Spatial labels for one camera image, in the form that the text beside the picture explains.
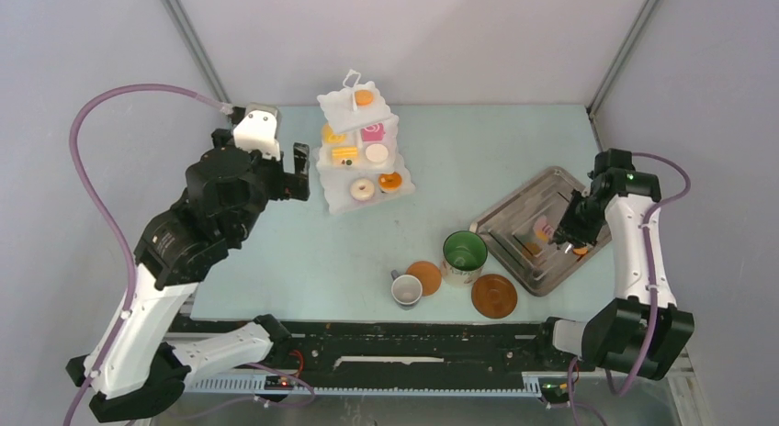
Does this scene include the yellow swirl roll cake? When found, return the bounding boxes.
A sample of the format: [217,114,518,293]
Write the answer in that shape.
[322,123,346,145]

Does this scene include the white glazed donut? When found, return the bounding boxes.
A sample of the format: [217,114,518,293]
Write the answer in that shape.
[349,178,377,202]

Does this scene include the small white grey cup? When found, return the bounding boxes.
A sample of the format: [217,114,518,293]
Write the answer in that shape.
[390,270,423,310]

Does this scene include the large floral green-inside mug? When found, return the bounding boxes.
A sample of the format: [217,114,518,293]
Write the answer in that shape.
[441,230,489,287]

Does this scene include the yellow layered cake slice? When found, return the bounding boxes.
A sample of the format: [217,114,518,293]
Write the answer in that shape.
[331,146,359,166]

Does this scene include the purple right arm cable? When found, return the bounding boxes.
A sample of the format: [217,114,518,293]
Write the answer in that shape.
[566,152,693,426]

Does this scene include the small wooden coaster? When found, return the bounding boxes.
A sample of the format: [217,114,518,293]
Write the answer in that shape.
[406,261,442,297]

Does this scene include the white three-tier dessert stand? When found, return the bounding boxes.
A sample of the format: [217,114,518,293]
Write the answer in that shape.
[315,69,416,215]

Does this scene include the orange glazed donut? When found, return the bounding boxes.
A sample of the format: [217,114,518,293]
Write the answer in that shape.
[378,172,403,194]

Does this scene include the large wooden coaster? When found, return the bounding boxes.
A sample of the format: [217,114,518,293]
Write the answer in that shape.
[471,274,518,320]

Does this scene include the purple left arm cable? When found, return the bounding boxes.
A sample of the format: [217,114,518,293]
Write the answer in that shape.
[61,84,235,426]

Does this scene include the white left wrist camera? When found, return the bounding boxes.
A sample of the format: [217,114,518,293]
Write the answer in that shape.
[230,103,283,162]

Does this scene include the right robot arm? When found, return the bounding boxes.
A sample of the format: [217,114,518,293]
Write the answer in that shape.
[534,149,694,385]

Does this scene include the pink-tipped metal tongs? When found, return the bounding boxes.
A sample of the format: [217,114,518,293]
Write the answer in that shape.
[532,215,574,253]

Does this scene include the white round cream cake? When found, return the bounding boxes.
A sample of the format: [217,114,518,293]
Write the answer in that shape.
[365,143,390,164]

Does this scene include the stainless steel tray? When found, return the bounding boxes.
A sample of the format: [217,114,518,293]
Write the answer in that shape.
[469,166,611,297]

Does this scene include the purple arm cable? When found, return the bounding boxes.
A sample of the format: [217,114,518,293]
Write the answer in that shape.
[61,84,235,426]
[566,152,693,426]

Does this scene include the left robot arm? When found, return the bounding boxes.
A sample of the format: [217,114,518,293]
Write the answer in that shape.
[66,143,310,423]

